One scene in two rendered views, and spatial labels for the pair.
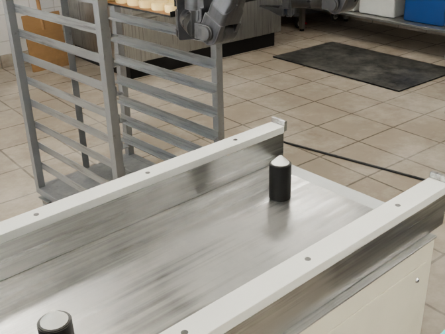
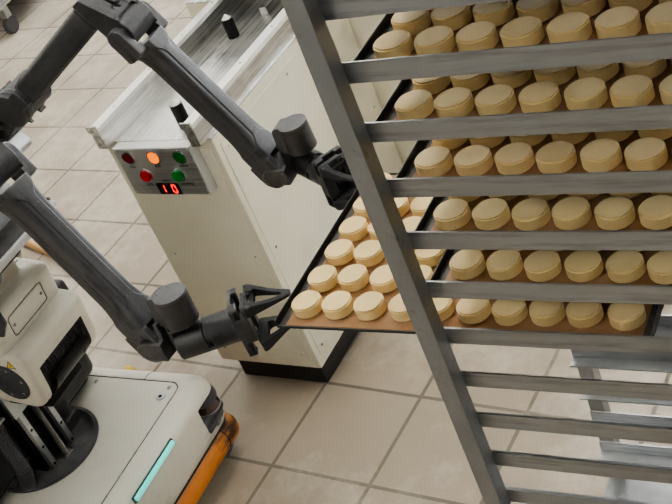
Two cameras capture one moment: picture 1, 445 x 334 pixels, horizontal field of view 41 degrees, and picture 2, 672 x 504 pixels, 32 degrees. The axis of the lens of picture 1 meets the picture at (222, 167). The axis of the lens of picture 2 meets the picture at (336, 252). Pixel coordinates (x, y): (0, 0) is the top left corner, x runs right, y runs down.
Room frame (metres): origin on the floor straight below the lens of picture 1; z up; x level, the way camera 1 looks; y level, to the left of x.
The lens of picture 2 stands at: (3.34, -0.27, 2.06)
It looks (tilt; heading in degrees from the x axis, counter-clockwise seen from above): 34 degrees down; 171
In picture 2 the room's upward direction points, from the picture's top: 24 degrees counter-clockwise
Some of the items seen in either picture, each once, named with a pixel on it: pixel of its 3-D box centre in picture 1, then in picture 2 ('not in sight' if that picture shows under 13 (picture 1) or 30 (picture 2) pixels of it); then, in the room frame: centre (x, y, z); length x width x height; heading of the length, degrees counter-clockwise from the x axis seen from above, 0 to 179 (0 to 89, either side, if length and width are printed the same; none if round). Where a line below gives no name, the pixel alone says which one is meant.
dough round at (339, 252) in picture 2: not in sight; (340, 252); (1.74, -0.01, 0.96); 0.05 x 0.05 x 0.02
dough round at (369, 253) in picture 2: not in sight; (369, 253); (1.79, 0.02, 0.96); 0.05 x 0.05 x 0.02
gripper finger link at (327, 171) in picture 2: not in sight; (347, 178); (1.55, 0.08, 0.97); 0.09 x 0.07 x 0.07; 13
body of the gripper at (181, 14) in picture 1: (191, 20); (328, 172); (1.48, 0.07, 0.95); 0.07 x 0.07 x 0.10; 13
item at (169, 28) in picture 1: (155, 25); (671, 429); (2.26, 0.24, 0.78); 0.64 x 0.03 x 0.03; 43
